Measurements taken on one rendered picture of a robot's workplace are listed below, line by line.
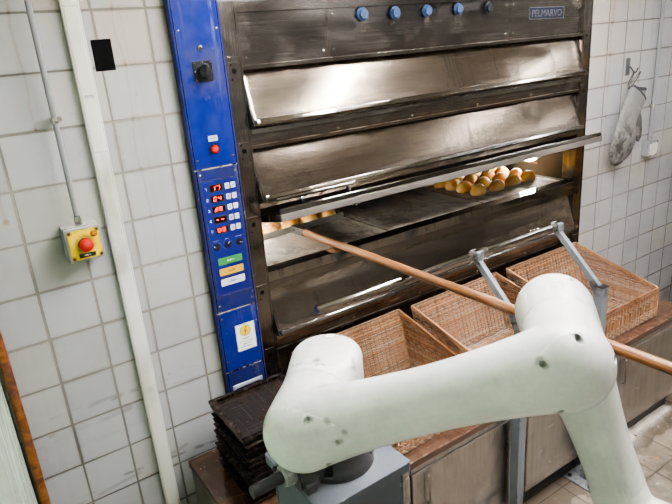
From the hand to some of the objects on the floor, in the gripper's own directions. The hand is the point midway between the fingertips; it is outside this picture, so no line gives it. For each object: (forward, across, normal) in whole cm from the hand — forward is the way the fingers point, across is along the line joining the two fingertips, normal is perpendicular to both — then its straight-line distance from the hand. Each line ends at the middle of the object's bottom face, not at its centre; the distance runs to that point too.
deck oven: (+50, +125, -244) cm, 279 cm away
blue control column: (-47, +125, -243) cm, 277 cm away
